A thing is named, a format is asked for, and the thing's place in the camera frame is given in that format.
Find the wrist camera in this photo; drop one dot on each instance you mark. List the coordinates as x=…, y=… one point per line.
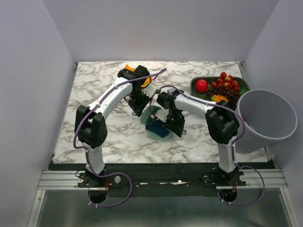
x=150, y=90
x=160, y=114

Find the orange toy pineapple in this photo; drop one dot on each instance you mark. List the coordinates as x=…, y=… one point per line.
x=212, y=97

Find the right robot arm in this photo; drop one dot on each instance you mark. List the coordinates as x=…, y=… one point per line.
x=221, y=121

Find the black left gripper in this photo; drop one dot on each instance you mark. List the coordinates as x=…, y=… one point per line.
x=138, y=108

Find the dark grape bunch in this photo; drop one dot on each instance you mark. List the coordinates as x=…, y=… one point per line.
x=228, y=93

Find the orange snack bag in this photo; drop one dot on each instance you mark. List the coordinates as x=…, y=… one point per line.
x=139, y=72

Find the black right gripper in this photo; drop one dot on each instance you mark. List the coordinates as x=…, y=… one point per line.
x=177, y=128

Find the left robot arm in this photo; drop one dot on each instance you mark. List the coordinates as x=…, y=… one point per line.
x=90, y=123

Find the aluminium mounting rail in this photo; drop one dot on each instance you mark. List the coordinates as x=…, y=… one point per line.
x=66, y=180

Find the red apple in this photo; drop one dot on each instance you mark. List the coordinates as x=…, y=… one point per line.
x=201, y=86

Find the grey waste bin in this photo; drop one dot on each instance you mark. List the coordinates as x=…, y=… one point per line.
x=269, y=117

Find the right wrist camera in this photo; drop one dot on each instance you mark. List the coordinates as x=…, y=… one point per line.
x=160, y=114

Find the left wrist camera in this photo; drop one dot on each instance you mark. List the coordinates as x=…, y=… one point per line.
x=150, y=90

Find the mint green brush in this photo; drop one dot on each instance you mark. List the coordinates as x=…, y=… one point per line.
x=145, y=117

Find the mint green dustpan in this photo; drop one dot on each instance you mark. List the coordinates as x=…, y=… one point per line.
x=163, y=137

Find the long blue paper scrap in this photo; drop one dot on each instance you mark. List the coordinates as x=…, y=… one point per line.
x=156, y=128

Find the green lime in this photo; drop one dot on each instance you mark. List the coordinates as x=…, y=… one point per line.
x=242, y=91

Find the dark green fruit tray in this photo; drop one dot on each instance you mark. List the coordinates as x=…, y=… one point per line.
x=193, y=92

